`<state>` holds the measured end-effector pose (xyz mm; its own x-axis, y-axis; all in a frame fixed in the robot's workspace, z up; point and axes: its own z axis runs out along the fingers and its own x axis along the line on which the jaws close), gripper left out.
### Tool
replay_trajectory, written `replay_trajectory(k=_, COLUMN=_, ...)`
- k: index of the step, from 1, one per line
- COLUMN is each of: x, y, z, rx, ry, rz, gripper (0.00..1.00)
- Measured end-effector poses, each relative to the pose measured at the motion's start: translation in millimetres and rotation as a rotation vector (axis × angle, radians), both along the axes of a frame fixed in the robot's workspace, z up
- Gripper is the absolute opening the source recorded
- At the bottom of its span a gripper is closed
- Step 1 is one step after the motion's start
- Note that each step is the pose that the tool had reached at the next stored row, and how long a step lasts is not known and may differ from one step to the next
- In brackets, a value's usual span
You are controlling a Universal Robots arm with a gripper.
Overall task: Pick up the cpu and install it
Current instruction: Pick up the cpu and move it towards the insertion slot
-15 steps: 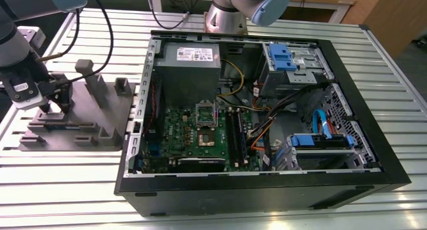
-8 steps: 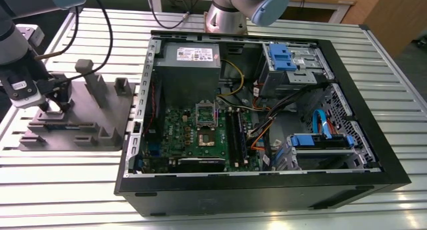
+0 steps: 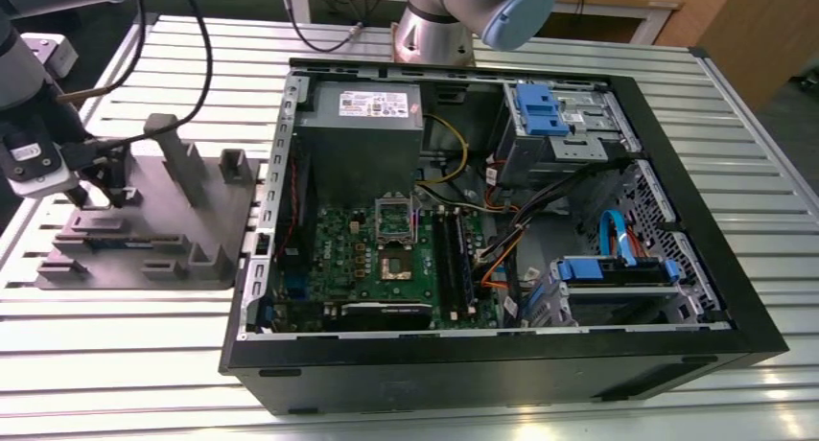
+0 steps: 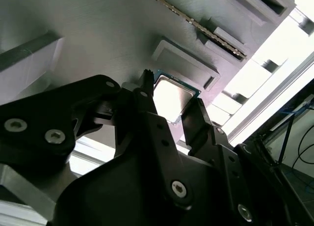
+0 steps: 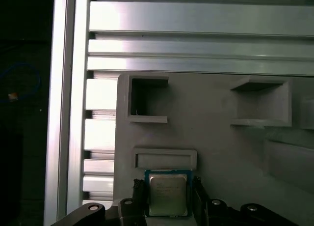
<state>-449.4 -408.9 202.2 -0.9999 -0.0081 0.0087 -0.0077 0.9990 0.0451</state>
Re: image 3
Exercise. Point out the CPU socket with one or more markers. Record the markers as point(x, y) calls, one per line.
point(397, 267)

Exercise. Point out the black graphics card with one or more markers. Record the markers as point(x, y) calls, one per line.
point(385, 311)

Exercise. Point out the metal optical drive cage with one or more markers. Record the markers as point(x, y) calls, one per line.
point(577, 151)

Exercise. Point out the wooden desk white frame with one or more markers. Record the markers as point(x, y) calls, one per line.
point(640, 0)

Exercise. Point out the green motherboard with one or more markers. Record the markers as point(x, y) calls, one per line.
point(340, 268)

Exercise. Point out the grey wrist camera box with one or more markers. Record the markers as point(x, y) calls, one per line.
point(58, 53)

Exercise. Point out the black PC case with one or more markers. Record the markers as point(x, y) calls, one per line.
point(449, 383)

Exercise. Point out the wooden cabinet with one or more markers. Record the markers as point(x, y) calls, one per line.
point(756, 38)

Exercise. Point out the metal disk bay cage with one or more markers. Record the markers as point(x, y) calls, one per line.
point(624, 292)

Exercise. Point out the blue plastic bracket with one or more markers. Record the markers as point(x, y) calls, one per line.
point(534, 297)

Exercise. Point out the blue disk carrier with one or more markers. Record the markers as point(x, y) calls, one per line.
point(582, 271)

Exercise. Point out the grey parts rack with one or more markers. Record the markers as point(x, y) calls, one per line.
point(161, 220)

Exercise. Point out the green RAM stick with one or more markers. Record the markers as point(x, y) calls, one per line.
point(129, 245)

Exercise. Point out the blue plastic drive latch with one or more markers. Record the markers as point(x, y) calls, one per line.
point(538, 110)

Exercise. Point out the grey power supply unit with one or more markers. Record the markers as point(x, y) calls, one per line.
point(358, 158)

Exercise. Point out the black RAM slot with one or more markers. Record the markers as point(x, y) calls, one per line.
point(441, 259)
point(462, 259)

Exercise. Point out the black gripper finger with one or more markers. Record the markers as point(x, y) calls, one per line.
point(117, 187)
point(78, 194)

